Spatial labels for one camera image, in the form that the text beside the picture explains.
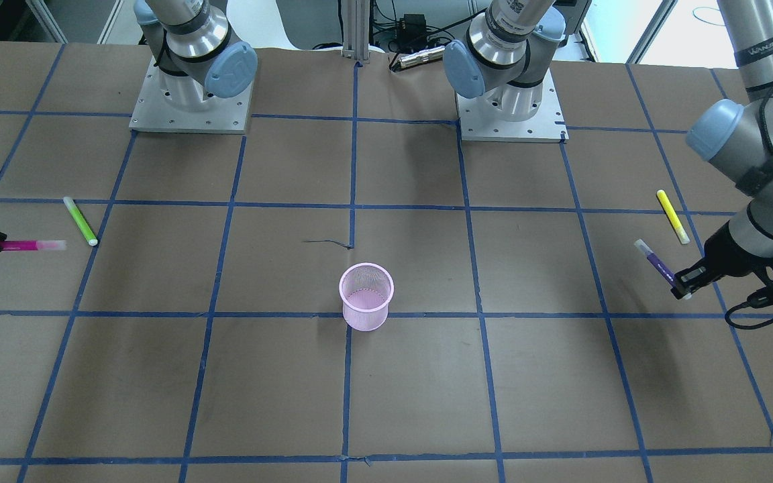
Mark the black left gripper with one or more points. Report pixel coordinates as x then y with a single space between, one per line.
729 257

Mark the pink highlighter pen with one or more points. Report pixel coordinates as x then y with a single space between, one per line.
33 245

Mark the purple highlighter pen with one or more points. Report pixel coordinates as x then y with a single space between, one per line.
651 256

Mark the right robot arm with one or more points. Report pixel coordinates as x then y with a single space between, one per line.
201 77

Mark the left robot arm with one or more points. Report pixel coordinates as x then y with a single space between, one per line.
738 141

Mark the pink mesh cup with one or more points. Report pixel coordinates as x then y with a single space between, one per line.
366 290

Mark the yellow highlighter pen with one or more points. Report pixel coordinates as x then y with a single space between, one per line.
672 217

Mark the green highlighter pen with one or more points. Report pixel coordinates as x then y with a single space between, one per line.
82 224

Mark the aluminium frame post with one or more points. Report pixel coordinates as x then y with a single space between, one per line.
355 29

